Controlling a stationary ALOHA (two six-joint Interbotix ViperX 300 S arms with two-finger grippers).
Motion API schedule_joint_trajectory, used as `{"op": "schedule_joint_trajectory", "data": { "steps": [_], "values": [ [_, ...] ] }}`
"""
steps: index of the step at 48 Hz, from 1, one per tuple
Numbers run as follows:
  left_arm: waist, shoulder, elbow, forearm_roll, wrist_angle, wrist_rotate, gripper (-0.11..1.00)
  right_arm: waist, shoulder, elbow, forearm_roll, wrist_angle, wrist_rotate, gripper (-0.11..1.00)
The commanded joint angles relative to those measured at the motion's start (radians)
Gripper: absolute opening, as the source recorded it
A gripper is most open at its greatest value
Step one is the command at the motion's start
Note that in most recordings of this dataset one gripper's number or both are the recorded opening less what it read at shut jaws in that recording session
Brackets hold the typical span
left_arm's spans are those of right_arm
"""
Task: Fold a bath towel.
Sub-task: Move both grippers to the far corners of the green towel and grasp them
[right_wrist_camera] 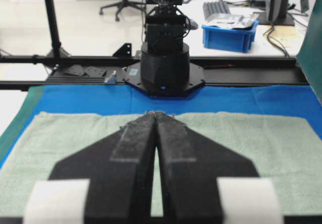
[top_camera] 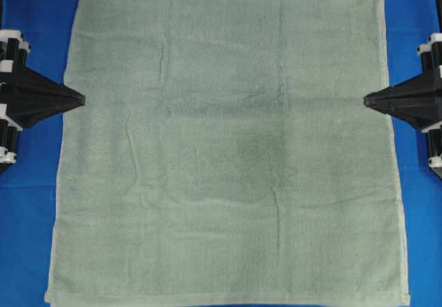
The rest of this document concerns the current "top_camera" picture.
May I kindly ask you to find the pale green bath towel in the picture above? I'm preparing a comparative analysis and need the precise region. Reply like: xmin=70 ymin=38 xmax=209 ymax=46
xmin=45 ymin=0 xmax=410 ymax=306

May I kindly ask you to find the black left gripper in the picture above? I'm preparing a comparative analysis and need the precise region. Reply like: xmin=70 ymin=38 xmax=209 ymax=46
xmin=1 ymin=29 xmax=86 ymax=164

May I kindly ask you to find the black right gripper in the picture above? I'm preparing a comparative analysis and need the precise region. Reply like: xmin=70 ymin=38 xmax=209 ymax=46
xmin=364 ymin=32 xmax=442 ymax=168

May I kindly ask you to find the blue table cover cloth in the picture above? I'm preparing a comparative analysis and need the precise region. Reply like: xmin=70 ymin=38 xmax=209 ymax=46
xmin=1 ymin=0 xmax=441 ymax=306

